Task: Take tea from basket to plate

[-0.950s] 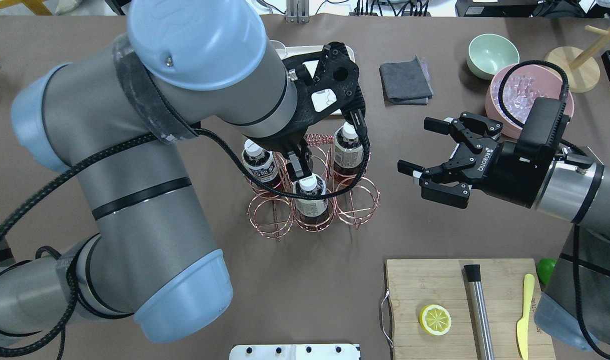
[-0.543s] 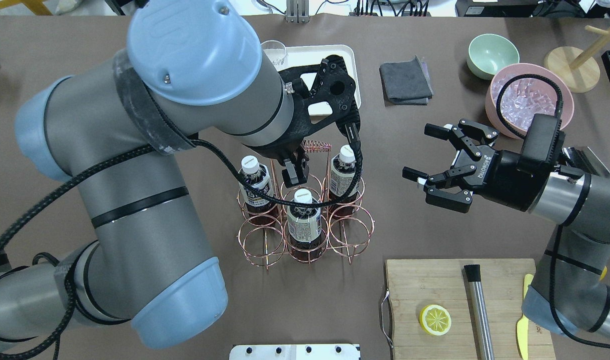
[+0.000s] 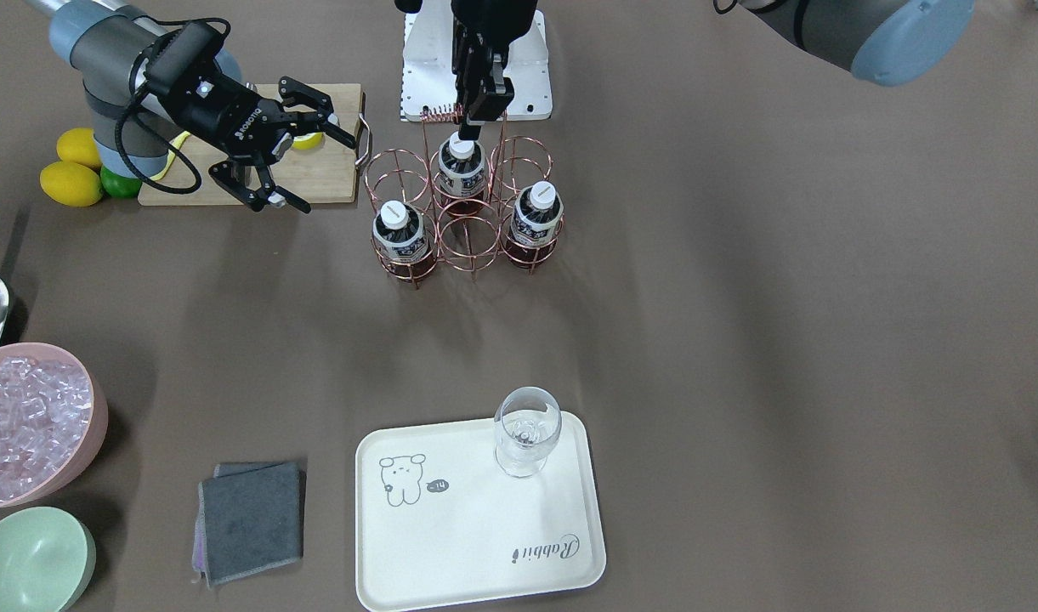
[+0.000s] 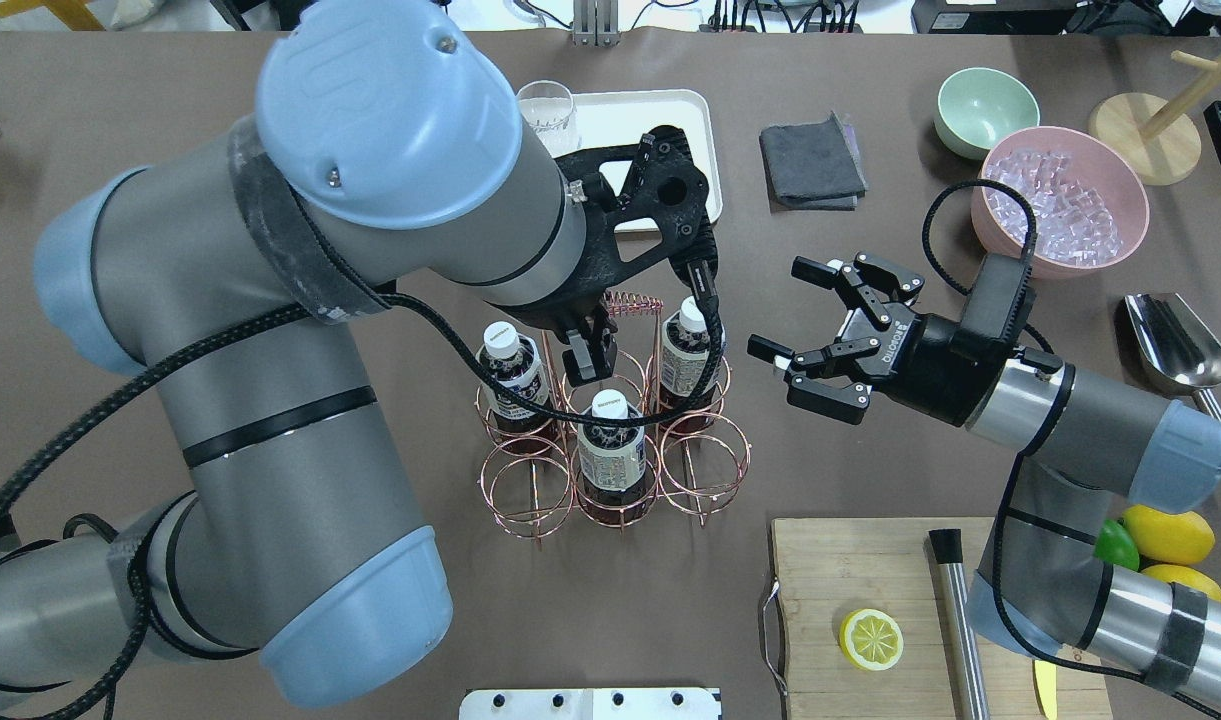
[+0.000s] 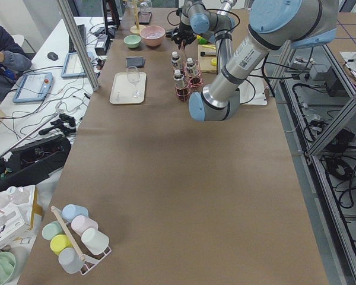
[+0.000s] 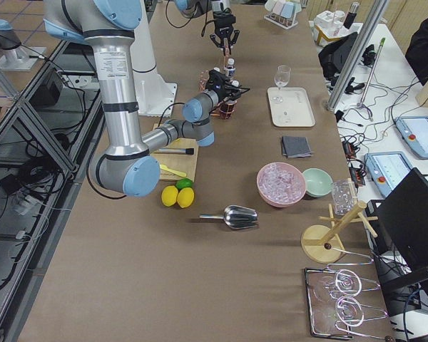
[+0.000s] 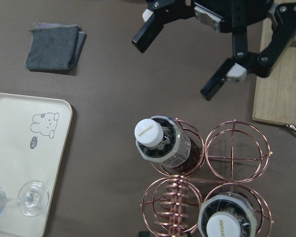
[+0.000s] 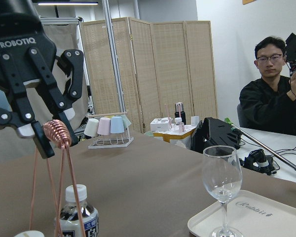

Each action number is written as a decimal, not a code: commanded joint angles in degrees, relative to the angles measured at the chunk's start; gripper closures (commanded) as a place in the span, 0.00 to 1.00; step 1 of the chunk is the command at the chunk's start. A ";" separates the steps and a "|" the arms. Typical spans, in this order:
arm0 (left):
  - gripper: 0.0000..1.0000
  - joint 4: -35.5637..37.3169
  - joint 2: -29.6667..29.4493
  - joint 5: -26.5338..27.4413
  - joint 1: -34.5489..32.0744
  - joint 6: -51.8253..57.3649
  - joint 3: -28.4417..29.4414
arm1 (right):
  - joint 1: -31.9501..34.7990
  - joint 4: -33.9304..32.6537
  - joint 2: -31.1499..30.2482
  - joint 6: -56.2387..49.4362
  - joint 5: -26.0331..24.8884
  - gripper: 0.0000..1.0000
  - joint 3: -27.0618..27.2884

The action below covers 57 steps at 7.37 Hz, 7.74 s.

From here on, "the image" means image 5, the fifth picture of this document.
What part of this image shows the beige tray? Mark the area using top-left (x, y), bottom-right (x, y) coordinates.
top-left (109, 72), bottom-right (147, 105)

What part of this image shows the black computer mouse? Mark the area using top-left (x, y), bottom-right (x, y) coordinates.
top-left (47, 52), bottom-right (59, 61)

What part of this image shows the wine glass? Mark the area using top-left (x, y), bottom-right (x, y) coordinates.
top-left (126, 66), bottom-right (141, 99)

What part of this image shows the pink bowl with ice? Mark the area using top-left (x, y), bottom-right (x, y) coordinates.
top-left (140, 26), bottom-right (166, 47)

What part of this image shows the yellow mug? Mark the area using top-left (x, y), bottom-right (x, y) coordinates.
top-left (50, 234), bottom-right (72, 256)

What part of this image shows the green mug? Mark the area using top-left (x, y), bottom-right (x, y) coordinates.
top-left (42, 221), bottom-right (65, 240)

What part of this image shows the green bowl with cloth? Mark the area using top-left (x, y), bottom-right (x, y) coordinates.
top-left (0, 251), bottom-right (17, 284)

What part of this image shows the middle tea bottle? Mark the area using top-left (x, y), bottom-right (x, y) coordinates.
top-left (186, 58), bottom-right (198, 78)

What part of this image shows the rear tea bottle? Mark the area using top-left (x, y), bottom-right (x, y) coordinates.
top-left (171, 51), bottom-right (183, 70)

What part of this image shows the black equipment case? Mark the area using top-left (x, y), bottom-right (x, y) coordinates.
top-left (0, 134), bottom-right (71, 192)

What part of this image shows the wooden cutting board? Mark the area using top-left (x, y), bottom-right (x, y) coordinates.
top-left (197, 45), bottom-right (217, 73)

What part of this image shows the grey mug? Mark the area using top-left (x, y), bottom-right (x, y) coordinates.
top-left (58, 247), bottom-right (84, 274)

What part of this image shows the black knife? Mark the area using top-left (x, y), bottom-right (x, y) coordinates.
top-left (200, 51), bottom-right (217, 57)

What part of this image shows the wooden cup tree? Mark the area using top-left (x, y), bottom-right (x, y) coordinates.
top-left (124, 0), bottom-right (145, 35)

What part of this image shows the blue teach pendant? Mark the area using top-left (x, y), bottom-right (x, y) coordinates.
top-left (12, 72), bottom-right (53, 103)
top-left (61, 52), bottom-right (86, 79)

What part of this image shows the wooden rack handle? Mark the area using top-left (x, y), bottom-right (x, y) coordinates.
top-left (50, 206), bottom-right (85, 262)

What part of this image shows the pink mug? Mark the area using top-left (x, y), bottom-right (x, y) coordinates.
top-left (71, 215), bottom-right (98, 236)

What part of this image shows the aluminium frame post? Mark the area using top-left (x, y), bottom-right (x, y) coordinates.
top-left (57, 0), bottom-right (99, 91)

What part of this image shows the copper wire bottle basket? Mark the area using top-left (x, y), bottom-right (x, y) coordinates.
top-left (172, 45), bottom-right (203, 102)

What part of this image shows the white wire cup rack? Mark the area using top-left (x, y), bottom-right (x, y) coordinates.
top-left (65, 223), bottom-right (112, 276)

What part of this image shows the person in dark jacket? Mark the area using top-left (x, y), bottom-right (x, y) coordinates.
top-left (0, 26), bottom-right (32, 101)

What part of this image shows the yellow peeler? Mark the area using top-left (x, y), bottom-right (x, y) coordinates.
top-left (201, 45), bottom-right (216, 50)

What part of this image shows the front tea bottle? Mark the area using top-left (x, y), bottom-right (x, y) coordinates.
top-left (174, 69), bottom-right (186, 96)

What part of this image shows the white cardboard box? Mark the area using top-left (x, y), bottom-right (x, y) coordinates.
top-left (0, 185), bottom-right (43, 249)

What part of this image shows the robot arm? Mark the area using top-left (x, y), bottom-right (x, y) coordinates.
top-left (181, 1), bottom-right (339, 121)
top-left (167, 1), bottom-right (237, 72)

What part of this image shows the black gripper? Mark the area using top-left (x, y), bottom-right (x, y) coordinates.
top-left (170, 27), bottom-right (196, 45)

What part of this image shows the blue mug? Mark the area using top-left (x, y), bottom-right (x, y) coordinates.
top-left (62, 204), bottom-right (89, 222)

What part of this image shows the tea bottle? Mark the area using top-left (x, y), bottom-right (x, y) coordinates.
top-left (174, 69), bottom-right (186, 96)
top-left (186, 58), bottom-right (198, 78)
top-left (171, 51), bottom-right (183, 70)

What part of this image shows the white mug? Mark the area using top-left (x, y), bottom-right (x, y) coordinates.
top-left (81, 228), bottom-right (109, 255)

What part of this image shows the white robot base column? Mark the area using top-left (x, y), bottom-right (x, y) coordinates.
top-left (239, 77), bottom-right (268, 106)

